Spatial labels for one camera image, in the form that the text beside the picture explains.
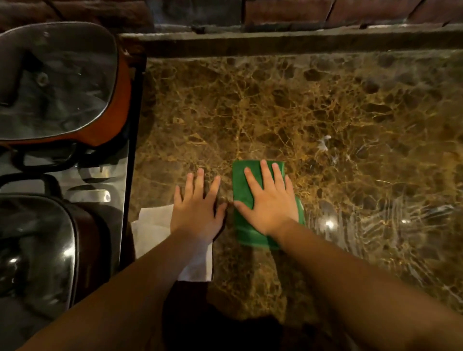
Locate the person's right hand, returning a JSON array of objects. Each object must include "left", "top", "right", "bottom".
[{"left": 234, "top": 159, "right": 299, "bottom": 238}]

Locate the person's left hand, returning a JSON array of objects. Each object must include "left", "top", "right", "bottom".
[{"left": 170, "top": 168, "right": 228, "bottom": 243}]

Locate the green cleaning cloth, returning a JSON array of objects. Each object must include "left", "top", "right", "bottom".
[{"left": 232, "top": 159, "right": 306, "bottom": 251}]

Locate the person's right forearm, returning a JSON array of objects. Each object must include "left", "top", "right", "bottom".
[{"left": 269, "top": 218, "right": 463, "bottom": 351}]

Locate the person's left forearm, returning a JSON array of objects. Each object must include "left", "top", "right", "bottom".
[{"left": 16, "top": 229, "right": 215, "bottom": 351}]

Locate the white paper towel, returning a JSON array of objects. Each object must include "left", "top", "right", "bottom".
[{"left": 131, "top": 204, "right": 213, "bottom": 283}]

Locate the glass top gas stove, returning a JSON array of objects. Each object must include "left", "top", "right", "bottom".
[{"left": 0, "top": 54, "right": 147, "bottom": 351}]

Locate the dark pan with glass lid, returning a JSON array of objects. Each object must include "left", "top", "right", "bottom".
[{"left": 0, "top": 194, "right": 102, "bottom": 322}]

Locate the orange pan with glass lid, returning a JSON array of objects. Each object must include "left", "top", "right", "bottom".
[{"left": 0, "top": 22, "right": 132, "bottom": 148}]

